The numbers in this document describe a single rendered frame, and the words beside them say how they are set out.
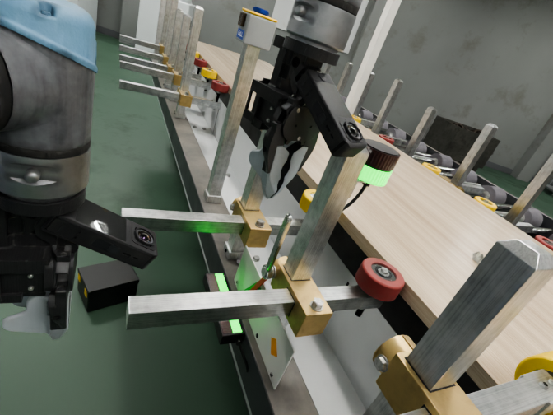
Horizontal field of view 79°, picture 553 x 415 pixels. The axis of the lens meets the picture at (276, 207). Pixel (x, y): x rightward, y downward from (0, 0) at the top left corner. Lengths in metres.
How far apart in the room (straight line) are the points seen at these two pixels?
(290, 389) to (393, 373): 0.28
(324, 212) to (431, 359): 0.23
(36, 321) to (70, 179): 0.19
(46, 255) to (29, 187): 0.08
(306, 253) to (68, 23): 0.41
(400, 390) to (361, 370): 0.40
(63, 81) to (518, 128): 8.67
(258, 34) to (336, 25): 0.48
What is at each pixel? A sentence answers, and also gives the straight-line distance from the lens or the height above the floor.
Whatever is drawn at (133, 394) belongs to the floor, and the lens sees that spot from 1.41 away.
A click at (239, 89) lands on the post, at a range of 0.92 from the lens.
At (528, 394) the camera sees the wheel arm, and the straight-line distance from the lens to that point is 0.51.
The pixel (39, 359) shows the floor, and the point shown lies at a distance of 1.51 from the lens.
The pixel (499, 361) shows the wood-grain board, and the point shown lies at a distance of 0.64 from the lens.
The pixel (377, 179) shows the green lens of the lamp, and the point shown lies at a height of 1.07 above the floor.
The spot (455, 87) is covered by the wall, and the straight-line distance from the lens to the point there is 7.95.
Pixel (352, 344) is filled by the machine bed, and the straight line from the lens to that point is 0.80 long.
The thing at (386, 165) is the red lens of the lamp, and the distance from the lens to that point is 0.50.
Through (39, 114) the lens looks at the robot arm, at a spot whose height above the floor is 1.11.
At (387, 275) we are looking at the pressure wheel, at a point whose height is 0.91.
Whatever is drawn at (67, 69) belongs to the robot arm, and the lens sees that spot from 0.30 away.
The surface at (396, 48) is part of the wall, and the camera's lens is 7.46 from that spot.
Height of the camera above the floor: 1.22
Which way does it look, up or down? 27 degrees down
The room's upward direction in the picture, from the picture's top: 20 degrees clockwise
